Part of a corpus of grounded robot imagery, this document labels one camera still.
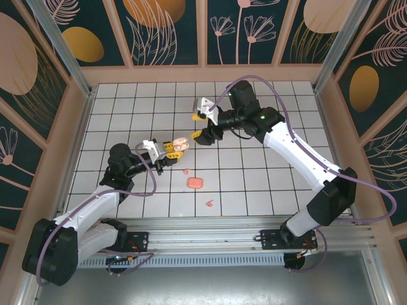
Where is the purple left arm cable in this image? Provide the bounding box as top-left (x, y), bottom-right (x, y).
top-left (36, 142), bottom-right (158, 286)

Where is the aluminium frame post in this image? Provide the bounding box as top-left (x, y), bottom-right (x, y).
top-left (27, 0), bottom-right (96, 98)
top-left (311, 0), bottom-right (373, 93)

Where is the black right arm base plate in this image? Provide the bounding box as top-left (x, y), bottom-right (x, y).
top-left (260, 228), bottom-right (319, 252)

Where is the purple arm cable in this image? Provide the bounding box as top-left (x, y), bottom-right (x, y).
top-left (209, 74), bottom-right (397, 274)
top-left (36, 142), bottom-right (158, 286)

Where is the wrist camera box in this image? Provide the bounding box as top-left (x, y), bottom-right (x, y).
top-left (192, 97), bottom-right (221, 126)
top-left (142, 139), bottom-right (166, 161)

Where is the slotted grey cable duct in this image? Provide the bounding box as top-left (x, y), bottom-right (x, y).
top-left (44, 253), bottom-right (286, 268)

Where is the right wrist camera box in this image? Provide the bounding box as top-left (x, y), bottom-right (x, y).
top-left (192, 97), bottom-right (221, 126)

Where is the small circuit board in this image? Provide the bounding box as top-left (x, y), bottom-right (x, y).
top-left (106, 255), bottom-right (135, 266)

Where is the beige earbud charging case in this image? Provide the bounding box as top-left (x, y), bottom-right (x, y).
top-left (172, 136), bottom-right (191, 152)

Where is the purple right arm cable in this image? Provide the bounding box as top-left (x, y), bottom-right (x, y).
top-left (209, 74), bottom-right (397, 274)

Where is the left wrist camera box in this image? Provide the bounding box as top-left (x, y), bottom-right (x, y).
top-left (142, 139), bottom-right (166, 161)

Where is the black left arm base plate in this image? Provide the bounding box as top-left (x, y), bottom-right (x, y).
top-left (91, 231), bottom-right (150, 254)

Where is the aluminium mounting rail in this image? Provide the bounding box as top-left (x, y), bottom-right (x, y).
top-left (30, 217), bottom-right (379, 255)

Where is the grey sheet metal panel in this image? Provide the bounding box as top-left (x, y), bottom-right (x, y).
top-left (18, 250), bottom-right (392, 305)

